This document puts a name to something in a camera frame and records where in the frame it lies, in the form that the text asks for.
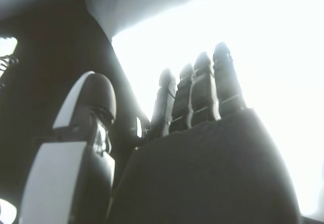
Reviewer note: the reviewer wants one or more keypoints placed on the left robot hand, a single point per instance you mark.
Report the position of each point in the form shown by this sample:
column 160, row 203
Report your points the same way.
column 202, row 178

